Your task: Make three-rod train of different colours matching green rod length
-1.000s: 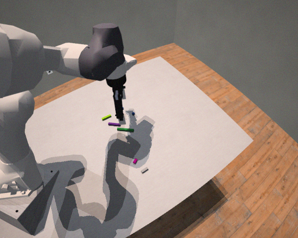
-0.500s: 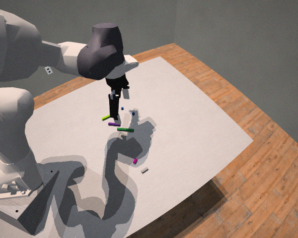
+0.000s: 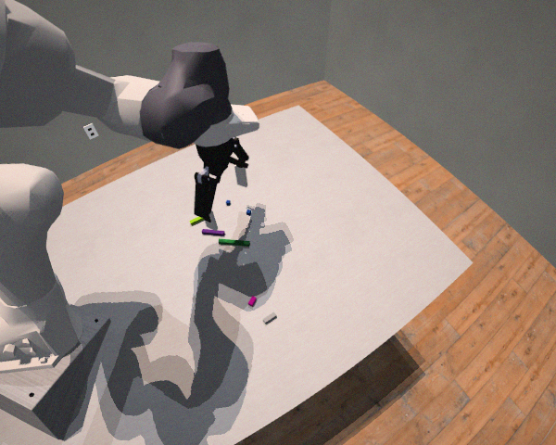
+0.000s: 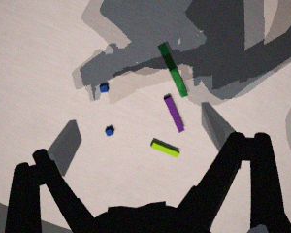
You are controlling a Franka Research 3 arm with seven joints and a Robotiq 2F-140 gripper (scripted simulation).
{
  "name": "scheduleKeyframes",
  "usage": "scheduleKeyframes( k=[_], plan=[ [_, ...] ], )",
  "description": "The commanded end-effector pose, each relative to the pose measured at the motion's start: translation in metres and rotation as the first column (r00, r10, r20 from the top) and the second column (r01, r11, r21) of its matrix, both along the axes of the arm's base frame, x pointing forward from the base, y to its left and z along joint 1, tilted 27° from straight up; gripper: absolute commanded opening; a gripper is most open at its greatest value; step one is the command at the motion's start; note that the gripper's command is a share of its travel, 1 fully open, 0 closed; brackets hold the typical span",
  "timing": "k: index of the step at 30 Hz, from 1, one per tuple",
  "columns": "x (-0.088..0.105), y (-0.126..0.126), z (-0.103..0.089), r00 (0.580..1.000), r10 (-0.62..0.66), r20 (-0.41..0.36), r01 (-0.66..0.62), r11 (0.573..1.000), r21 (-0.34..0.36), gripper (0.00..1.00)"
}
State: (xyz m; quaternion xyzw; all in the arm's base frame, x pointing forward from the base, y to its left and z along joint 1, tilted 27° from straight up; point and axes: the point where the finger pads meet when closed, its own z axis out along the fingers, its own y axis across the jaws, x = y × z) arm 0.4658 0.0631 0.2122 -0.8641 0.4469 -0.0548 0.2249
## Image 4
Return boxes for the purple rod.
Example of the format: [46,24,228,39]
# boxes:
[164,95,184,133]

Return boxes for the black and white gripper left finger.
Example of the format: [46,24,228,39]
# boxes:
[5,119,108,233]

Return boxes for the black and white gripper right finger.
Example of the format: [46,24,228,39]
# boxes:
[154,102,291,233]

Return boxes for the small blue cube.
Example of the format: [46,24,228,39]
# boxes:
[105,126,114,137]
[100,83,109,93]

